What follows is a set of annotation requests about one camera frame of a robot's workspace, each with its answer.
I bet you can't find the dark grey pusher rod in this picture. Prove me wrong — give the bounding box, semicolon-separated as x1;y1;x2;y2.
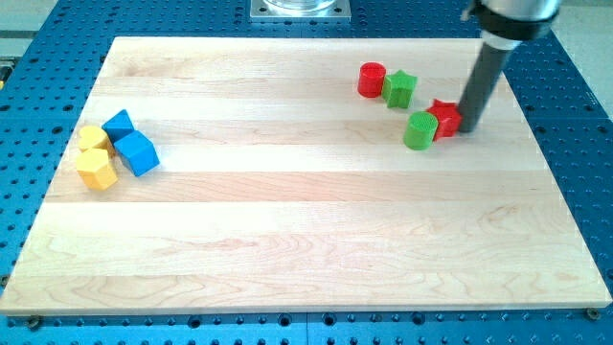
457;43;511;133

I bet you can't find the blue cube block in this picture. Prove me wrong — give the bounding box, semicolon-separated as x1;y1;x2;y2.
114;130;160;176

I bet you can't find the board corner clamp screw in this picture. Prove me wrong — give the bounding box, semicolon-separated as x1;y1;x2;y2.
24;315;43;332
584;308;601;321

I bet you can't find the board corner clamp screw right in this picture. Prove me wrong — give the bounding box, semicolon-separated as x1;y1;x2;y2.
584;308;601;321

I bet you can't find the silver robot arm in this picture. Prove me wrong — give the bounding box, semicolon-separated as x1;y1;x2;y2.
461;0;561;51

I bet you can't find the yellow hexagon block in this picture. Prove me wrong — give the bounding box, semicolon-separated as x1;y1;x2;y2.
76;149;118;191

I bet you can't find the blue triangle block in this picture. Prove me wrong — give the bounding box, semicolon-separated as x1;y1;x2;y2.
102;109;135;143

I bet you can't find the yellow heart block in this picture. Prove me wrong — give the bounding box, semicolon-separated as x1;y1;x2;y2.
78;126;116;157

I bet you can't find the green cylinder block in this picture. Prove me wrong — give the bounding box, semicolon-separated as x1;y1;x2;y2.
403;111;439;150

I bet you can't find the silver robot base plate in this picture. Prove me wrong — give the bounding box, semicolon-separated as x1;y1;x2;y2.
249;0;352;21

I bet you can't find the red cylinder block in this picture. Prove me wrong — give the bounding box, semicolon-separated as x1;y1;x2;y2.
357;61;387;98

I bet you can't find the green star block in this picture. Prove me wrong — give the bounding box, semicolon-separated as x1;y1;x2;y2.
381;70;418;108

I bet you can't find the board corner clamp screw left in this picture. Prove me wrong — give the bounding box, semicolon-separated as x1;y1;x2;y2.
24;315;43;332

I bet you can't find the wooden board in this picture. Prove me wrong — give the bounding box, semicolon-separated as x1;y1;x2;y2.
1;36;611;315

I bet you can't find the red star block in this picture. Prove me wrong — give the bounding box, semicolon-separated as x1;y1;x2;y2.
426;99;463;141

